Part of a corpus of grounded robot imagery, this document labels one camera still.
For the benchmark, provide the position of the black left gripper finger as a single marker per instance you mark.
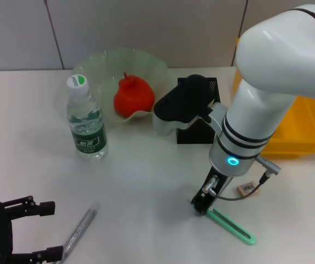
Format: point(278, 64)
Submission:
point(54, 253)
point(46, 208)

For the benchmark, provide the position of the beige eraser with barcode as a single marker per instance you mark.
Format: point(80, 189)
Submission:
point(246, 189)

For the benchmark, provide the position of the grey pen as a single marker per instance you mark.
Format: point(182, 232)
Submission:
point(80, 228)

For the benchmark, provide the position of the water bottle with green label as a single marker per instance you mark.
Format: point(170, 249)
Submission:
point(87, 129)

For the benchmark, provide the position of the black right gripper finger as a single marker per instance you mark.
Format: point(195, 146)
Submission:
point(201, 210)

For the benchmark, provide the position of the red-orange toy orange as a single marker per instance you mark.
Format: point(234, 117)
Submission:
point(133, 97)

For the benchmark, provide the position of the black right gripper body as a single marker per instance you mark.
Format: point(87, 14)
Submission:
point(210, 198)

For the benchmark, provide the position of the green utility knife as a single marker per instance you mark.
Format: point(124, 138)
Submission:
point(231, 226)

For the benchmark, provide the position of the translucent green fruit plate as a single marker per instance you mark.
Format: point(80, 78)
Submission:
point(99, 68)

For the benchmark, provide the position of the black mesh pen holder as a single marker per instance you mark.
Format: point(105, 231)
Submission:
point(193, 136)

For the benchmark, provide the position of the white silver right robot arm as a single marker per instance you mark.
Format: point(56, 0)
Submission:
point(270, 82)

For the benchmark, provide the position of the yellow plastic bin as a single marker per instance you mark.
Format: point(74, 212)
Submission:
point(300, 129)

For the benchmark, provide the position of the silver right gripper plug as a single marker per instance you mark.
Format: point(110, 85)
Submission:
point(210, 185)

